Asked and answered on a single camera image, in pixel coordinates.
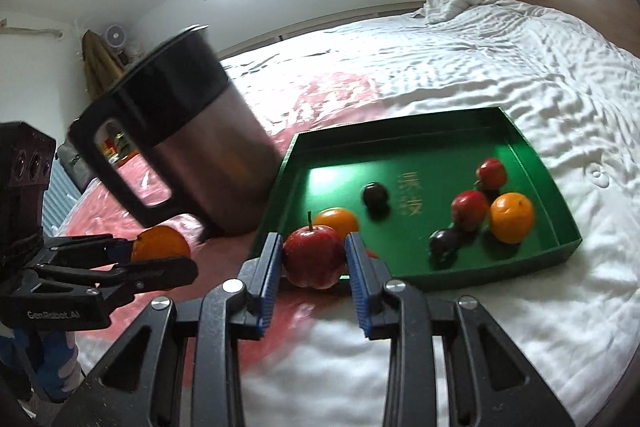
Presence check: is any crumpled white quilt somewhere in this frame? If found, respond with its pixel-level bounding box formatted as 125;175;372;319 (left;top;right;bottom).
410;0;506;24

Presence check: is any black steel kettle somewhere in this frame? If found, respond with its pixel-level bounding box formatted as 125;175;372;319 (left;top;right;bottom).
67;24;286;238

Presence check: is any brown coat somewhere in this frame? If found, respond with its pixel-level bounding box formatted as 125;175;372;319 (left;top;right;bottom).
80;29;131;105

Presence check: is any person's left hand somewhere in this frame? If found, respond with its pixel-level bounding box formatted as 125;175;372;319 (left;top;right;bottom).
0;330;82;404

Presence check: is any wooden stick on wall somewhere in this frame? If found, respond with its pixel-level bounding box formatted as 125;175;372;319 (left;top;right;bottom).
0;24;63;40

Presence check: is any small red apple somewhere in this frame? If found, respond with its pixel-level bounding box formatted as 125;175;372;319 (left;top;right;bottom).
451;190;490;232
283;212;348;290
475;158;508;188

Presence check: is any dark purple plum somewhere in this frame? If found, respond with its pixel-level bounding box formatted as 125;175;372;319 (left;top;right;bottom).
429;229;463;260
362;182;389;214

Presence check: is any orange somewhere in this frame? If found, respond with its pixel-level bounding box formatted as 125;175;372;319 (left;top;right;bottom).
132;226;192;263
314;207;360;238
489;192;535;244

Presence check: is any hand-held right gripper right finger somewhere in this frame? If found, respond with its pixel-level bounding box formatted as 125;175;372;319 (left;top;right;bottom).
344;231;576;427

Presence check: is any green tray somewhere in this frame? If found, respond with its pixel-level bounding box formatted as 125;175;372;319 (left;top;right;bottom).
248;107;583;293

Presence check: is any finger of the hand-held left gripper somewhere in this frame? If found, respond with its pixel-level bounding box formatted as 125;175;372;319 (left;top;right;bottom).
32;256;199;310
37;233;136;267

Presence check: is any pink plastic sheet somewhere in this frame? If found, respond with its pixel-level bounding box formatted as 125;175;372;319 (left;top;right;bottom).
47;69;391;378

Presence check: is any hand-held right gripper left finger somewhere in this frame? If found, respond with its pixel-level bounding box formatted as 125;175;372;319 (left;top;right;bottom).
50;232;285;427

